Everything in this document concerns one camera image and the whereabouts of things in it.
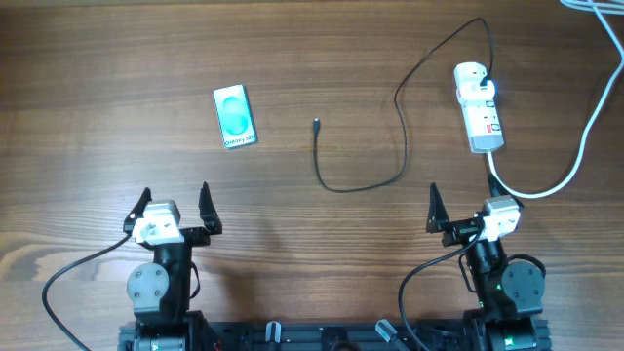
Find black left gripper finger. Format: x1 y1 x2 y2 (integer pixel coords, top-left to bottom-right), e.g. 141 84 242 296
123 187 152 233
198 181 222 234

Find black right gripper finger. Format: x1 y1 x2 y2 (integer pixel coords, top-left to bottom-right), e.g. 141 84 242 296
426 182 449 233
487 173 525 210

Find black USB charging cable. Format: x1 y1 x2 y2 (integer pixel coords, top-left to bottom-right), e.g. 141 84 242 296
311 17 495 194

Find turquoise screen smartphone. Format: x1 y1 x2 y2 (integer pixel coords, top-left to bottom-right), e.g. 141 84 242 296
213 84 257 149

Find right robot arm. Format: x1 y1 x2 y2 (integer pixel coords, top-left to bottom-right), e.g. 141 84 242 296
426 175 552 350

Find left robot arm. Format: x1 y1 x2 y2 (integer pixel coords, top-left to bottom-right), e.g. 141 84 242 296
117 183 222 351

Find white charger plug adapter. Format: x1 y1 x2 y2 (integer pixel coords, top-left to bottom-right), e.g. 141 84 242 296
456 80 495 105

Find white power strip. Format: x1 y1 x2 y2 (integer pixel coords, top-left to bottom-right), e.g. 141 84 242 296
453 60 506 154

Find white power strip cord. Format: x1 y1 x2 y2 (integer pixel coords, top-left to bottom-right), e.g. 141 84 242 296
486 0 624 200

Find black right camera cable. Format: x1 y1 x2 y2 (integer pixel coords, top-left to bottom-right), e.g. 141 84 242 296
397 228 485 351

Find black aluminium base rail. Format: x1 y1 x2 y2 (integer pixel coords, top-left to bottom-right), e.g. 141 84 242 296
118 320 553 351

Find white cables at corner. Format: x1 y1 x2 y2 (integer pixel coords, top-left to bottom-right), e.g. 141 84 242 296
559 0 624 16

